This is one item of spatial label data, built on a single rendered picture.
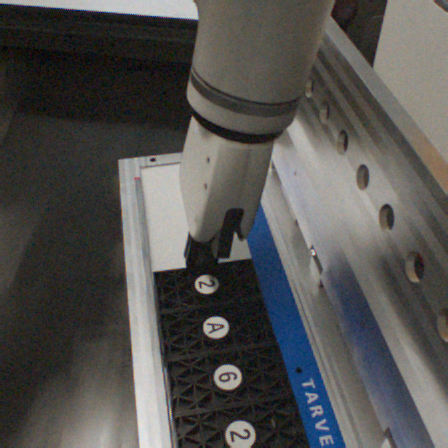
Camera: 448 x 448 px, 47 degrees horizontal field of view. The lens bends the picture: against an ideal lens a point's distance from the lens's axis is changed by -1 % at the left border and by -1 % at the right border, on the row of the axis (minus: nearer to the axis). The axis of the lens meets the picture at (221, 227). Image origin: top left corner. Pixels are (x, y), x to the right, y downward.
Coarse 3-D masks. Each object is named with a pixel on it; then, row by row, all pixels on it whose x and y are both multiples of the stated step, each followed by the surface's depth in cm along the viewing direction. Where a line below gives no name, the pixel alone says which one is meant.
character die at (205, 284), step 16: (160, 272) 50; (176, 272) 50; (192, 272) 51; (208, 272) 50; (224, 272) 50; (240, 272) 50; (160, 288) 49; (176, 288) 49; (192, 288) 49; (208, 288) 48; (224, 288) 49; (240, 288) 49; (256, 288) 49; (160, 304) 48; (176, 304) 47; (192, 304) 48; (208, 304) 47
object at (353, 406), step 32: (128, 160) 64; (160, 160) 64; (128, 192) 59; (128, 224) 56; (288, 224) 56; (128, 256) 53; (288, 256) 53; (128, 288) 50; (320, 288) 50; (320, 320) 47; (160, 352) 45; (320, 352) 45; (352, 384) 43; (352, 416) 41
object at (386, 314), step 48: (336, 48) 44; (336, 96) 47; (384, 96) 39; (288, 144) 56; (336, 144) 47; (384, 144) 39; (288, 192) 56; (336, 192) 47; (384, 192) 39; (432, 192) 32; (336, 240) 45; (384, 240) 39; (432, 240) 34; (336, 288) 45; (384, 288) 40; (432, 288) 34; (384, 336) 38; (432, 336) 34; (384, 384) 38; (432, 384) 34; (432, 432) 33
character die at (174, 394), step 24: (168, 360) 43; (192, 360) 43; (216, 360) 44; (240, 360) 43; (264, 360) 44; (168, 384) 42; (192, 384) 42; (216, 384) 42; (240, 384) 42; (264, 384) 42; (288, 384) 42; (192, 408) 41
